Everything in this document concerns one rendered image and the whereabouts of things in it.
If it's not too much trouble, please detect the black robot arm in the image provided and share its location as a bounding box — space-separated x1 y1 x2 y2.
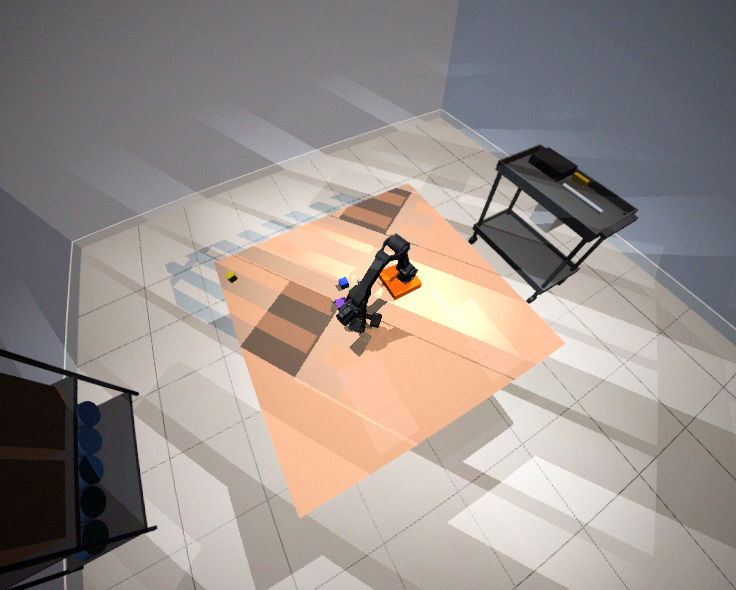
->
336 233 418 334

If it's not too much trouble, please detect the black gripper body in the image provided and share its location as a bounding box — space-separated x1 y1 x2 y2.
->
339 304 382 328

